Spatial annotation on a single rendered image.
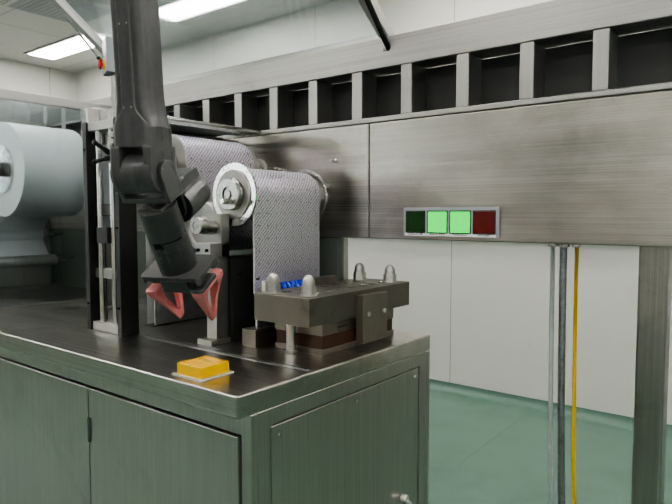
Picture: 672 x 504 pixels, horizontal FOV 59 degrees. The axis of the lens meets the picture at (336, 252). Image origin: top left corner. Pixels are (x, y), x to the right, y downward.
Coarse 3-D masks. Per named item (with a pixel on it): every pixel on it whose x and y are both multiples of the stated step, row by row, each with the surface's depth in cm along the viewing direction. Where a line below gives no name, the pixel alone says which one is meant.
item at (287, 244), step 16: (256, 224) 137; (272, 224) 141; (288, 224) 145; (304, 224) 150; (256, 240) 137; (272, 240) 141; (288, 240) 146; (304, 240) 150; (256, 256) 137; (272, 256) 141; (288, 256) 146; (304, 256) 151; (256, 272) 137; (288, 272) 146; (304, 272) 151; (256, 288) 138
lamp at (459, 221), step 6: (450, 216) 141; (456, 216) 140; (462, 216) 139; (468, 216) 138; (450, 222) 141; (456, 222) 140; (462, 222) 139; (468, 222) 138; (450, 228) 141; (456, 228) 140; (462, 228) 139; (468, 228) 138
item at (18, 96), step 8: (0, 88) 188; (0, 96) 188; (8, 96) 190; (16, 96) 192; (24, 96) 194; (32, 96) 196; (40, 96) 198; (48, 96) 200; (48, 104) 200; (56, 104) 202; (64, 104) 204; (72, 104) 207; (80, 104) 209; (88, 104) 211; (96, 104) 214
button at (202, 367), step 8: (192, 360) 114; (200, 360) 114; (208, 360) 114; (216, 360) 114; (224, 360) 114; (184, 368) 112; (192, 368) 110; (200, 368) 109; (208, 368) 110; (216, 368) 112; (224, 368) 113; (192, 376) 110; (200, 376) 109; (208, 376) 110
